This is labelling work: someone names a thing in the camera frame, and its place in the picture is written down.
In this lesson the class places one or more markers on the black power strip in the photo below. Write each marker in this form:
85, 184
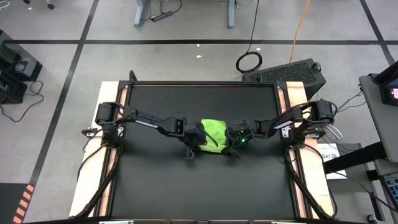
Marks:
161, 16

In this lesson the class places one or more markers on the black caster wheel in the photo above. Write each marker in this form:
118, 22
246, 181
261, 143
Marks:
372, 218

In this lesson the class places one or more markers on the black equipment case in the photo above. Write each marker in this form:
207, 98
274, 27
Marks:
11, 90

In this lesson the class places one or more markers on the black perforated computer tower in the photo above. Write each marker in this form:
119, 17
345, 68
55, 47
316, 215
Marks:
286, 73

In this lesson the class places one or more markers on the keyboard with coloured keys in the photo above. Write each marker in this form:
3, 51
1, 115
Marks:
392, 189

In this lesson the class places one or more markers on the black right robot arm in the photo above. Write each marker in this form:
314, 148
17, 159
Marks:
280, 126

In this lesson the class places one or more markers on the black grey equipment box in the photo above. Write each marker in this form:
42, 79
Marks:
21, 62

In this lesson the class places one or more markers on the grey desk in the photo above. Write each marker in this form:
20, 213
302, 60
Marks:
376, 112

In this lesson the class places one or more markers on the black device with screen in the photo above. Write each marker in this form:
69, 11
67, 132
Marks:
390, 93

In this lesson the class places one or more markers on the silver mounting plate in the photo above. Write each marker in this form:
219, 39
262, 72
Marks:
285, 133

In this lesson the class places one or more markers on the lime green towel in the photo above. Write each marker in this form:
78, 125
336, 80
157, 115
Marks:
217, 127

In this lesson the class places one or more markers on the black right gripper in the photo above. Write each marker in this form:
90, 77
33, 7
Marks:
241, 133

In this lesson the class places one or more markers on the black desk base beam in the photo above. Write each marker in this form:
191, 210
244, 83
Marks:
354, 157

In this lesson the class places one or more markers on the black silver side clamp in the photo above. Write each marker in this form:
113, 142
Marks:
88, 131

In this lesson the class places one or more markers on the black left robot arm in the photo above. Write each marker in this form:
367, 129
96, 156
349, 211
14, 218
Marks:
149, 121

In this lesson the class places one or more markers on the black orange hazard floor mat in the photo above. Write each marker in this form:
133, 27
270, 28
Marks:
9, 202

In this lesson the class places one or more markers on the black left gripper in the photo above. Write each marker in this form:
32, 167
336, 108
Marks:
192, 137

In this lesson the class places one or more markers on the white printed paper sheet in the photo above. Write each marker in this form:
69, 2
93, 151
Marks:
326, 147

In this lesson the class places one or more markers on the black aluminium table frame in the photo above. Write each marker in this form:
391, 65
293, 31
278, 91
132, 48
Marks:
202, 83

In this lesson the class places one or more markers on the grey desk leg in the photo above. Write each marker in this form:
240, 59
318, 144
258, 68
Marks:
140, 15
231, 15

